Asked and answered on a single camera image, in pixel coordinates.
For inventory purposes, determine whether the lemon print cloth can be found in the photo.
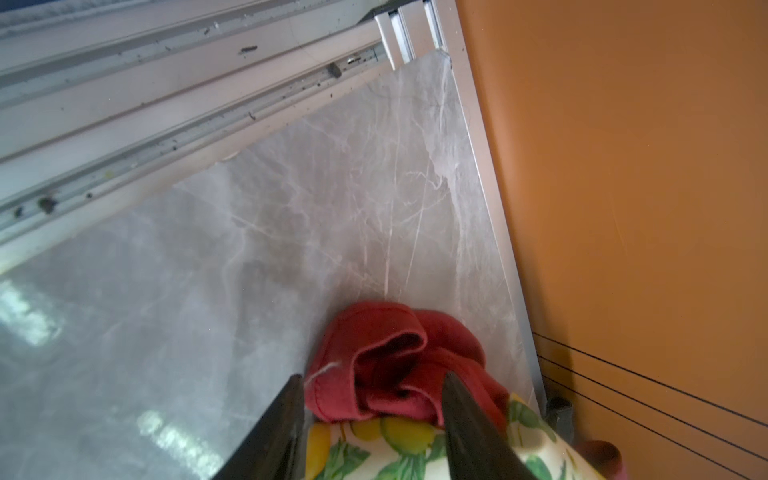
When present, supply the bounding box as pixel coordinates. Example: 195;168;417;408
304;394;603;479

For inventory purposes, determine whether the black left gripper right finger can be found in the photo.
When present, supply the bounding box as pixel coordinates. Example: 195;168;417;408
441;372;535;480

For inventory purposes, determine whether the red shirt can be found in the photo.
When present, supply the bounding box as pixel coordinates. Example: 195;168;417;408
304;302;627;479

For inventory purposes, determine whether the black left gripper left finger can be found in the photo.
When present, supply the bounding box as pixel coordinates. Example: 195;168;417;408
213;374;305;480

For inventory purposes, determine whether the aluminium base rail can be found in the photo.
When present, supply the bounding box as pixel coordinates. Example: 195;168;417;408
1;1;379;271

